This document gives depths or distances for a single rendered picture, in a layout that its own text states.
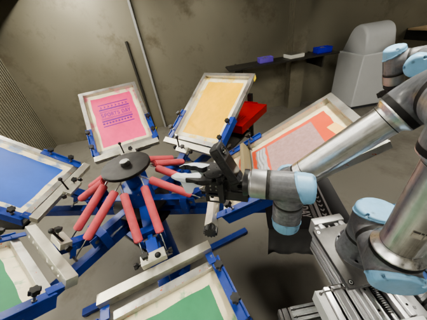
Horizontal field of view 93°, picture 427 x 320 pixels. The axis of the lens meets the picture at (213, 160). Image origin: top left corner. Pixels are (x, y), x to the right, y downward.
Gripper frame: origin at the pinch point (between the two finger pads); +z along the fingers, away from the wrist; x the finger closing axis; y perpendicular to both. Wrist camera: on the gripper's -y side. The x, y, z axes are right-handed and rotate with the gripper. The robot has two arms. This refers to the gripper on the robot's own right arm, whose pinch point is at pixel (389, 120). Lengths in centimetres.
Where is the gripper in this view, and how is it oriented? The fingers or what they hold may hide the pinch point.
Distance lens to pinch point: 133.9
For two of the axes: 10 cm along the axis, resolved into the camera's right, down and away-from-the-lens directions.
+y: -0.9, 5.8, -8.1
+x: 9.1, -2.9, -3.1
